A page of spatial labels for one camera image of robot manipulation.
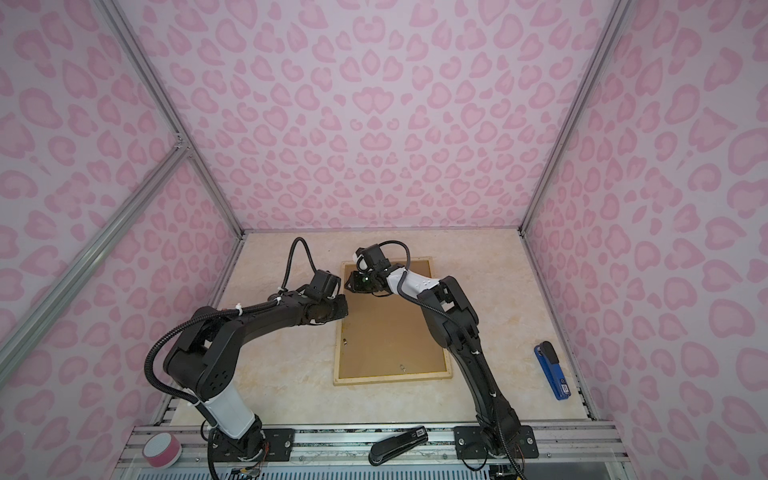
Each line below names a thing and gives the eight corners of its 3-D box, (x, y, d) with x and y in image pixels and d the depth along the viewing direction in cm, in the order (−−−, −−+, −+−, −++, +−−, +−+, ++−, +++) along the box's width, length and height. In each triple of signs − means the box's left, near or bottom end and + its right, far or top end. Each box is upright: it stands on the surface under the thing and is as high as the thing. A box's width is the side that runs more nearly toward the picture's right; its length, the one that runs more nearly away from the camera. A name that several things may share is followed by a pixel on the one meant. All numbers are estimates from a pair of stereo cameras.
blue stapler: (555, 400, 82) (564, 394, 78) (534, 349, 91) (541, 341, 87) (565, 399, 82) (575, 393, 78) (543, 348, 91) (550, 340, 87)
